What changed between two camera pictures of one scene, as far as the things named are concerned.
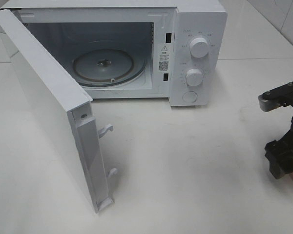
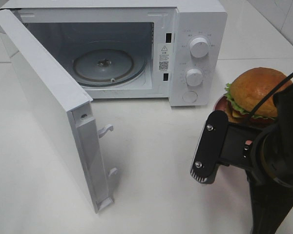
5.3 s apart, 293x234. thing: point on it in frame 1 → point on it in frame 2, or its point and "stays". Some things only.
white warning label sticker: (164, 57) stays
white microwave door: (66, 107) stays
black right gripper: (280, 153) → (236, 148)
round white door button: (190, 96) stays
